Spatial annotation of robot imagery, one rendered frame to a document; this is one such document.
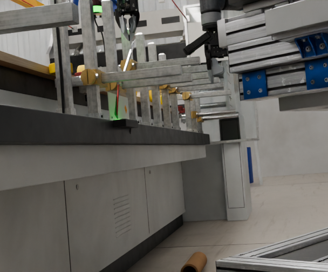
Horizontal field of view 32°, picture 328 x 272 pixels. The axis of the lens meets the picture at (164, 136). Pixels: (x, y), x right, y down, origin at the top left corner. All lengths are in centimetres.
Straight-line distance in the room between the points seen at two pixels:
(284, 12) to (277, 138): 933
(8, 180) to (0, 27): 45
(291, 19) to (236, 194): 312
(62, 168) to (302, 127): 948
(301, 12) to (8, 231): 103
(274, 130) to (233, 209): 638
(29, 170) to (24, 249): 47
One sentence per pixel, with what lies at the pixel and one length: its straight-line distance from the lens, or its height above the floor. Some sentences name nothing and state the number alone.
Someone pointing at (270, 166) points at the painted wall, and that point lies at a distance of 1096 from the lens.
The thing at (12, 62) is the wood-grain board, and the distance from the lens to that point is 178.
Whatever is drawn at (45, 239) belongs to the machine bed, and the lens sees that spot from 200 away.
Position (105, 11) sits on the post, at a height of 112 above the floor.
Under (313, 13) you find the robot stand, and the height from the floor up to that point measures 91.
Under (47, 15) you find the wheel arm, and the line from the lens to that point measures 95.
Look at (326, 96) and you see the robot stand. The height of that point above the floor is 71.
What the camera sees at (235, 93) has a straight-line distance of 463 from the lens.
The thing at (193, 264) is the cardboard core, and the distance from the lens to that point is 263.
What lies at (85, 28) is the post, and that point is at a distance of 196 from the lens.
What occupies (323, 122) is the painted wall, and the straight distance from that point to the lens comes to 1094.
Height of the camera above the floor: 57
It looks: 2 degrees up
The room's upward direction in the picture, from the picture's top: 5 degrees counter-clockwise
